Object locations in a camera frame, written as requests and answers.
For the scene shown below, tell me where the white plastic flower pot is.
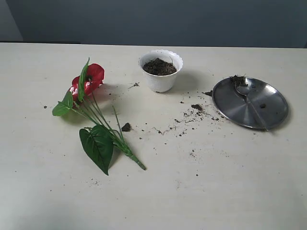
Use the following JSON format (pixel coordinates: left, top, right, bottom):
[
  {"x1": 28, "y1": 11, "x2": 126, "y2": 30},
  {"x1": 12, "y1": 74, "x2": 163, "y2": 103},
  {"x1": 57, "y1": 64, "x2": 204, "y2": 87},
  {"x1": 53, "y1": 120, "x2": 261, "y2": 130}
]
[{"x1": 139, "y1": 49, "x2": 183, "y2": 93}]

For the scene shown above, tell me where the red artificial anthurium flower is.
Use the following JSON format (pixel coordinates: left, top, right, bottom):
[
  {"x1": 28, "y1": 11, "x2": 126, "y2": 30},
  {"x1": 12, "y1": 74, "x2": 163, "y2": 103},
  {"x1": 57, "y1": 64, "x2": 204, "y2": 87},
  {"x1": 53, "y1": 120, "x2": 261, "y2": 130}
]
[{"x1": 52, "y1": 60, "x2": 146, "y2": 175}]

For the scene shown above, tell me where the dark soil clump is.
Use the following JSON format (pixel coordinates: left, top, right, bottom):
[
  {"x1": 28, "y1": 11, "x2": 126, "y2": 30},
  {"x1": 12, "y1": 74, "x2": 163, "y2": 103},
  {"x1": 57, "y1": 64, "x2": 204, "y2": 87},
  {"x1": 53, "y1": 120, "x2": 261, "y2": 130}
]
[{"x1": 121, "y1": 123, "x2": 131, "y2": 132}]

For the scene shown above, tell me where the soil clump near plate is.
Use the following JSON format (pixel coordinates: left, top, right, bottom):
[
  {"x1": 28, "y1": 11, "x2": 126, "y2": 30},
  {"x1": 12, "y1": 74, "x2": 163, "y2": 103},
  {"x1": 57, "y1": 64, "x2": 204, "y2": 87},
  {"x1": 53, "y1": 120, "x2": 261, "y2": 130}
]
[{"x1": 191, "y1": 104, "x2": 203, "y2": 111}]

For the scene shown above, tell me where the round steel plate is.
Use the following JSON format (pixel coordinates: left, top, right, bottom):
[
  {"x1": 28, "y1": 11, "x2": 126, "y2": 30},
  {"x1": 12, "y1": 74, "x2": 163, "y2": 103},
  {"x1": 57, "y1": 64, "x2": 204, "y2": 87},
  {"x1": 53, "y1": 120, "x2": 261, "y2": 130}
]
[{"x1": 212, "y1": 77, "x2": 289, "y2": 130}]

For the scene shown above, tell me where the metal spoon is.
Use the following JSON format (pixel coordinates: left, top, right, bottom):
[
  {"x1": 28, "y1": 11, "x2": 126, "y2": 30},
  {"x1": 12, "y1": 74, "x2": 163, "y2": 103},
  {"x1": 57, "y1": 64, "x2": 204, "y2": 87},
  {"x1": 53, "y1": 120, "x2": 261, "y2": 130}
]
[{"x1": 230, "y1": 75, "x2": 270, "y2": 132}]

